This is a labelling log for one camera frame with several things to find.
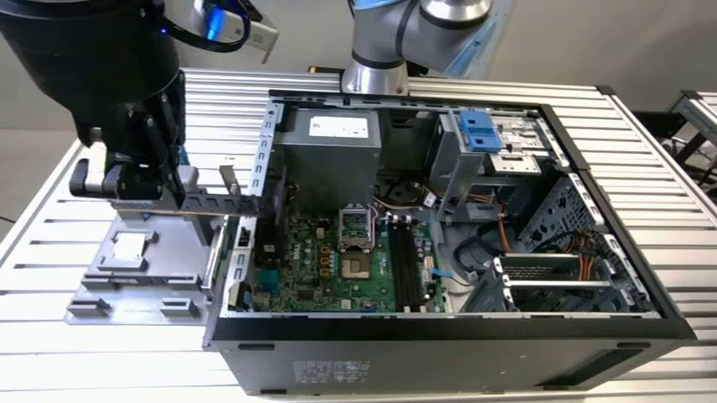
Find orange data wire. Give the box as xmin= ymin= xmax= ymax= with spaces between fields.
xmin=496 ymin=201 xmax=511 ymax=255

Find black RAM slot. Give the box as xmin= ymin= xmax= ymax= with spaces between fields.
xmin=400 ymin=216 xmax=419 ymax=312
xmin=390 ymin=216 xmax=407 ymax=312
xmin=395 ymin=216 xmax=412 ymax=312

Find CPU socket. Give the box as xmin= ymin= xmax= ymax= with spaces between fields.
xmin=340 ymin=250 xmax=375 ymax=283

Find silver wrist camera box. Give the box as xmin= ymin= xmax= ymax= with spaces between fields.
xmin=189 ymin=6 xmax=280 ymax=65

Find blue drive bay clip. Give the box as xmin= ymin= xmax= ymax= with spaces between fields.
xmin=455 ymin=110 xmax=500 ymax=153

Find black coiled wire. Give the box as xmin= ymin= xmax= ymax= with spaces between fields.
xmin=452 ymin=233 xmax=503 ymax=280

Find power supply wire bundle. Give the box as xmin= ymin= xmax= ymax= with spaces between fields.
xmin=372 ymin=175 xmax=443 ymax=213

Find blue-grey heat sink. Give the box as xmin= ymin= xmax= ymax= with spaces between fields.
xmin=256 ymin=270 xmax=281 ymax=294

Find green motherboard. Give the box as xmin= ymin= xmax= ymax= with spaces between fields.
xmin=248 ymin=212 xmax=450 ymax=314

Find black PC case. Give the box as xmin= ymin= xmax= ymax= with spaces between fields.
xmin=200 ymin=87 xmax=699 ymax=398

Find grey power supply unit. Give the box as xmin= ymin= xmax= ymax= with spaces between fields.
xmin=275 ymin=107 xmax=383 ymax=211

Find metal disk bay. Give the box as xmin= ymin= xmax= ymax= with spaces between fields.
xmin=463 ymin=251 xmax=637 ymax=314

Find metal drive cage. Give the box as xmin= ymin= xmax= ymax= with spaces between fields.
xmin=434 ymin=107 xmax=563 ymax=222

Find grey parts rack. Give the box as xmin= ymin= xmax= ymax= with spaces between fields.
xmin=64 ymin=165 xmax=233 ymax=328

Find coloured power wire bundle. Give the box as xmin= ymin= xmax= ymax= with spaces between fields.
xmin=570 ymin=229 xmax=613 ymax=290

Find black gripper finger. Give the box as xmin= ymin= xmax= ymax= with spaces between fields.
xmin=67 ymin=94 xmax=187 ymax=211

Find metal socket cover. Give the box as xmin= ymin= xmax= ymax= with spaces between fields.
xmin=338 ymin=205 xmax=375 ymax=249

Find RAM stick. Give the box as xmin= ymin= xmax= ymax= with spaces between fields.
xmin=83 ymin=275 xmax=199 ymax=286
xmin=109 ymin=191 xmax=263 ymax=220

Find round case speaker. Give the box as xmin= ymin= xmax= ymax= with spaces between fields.
xmin=386 ymin=180 xmax=422 ymax=203

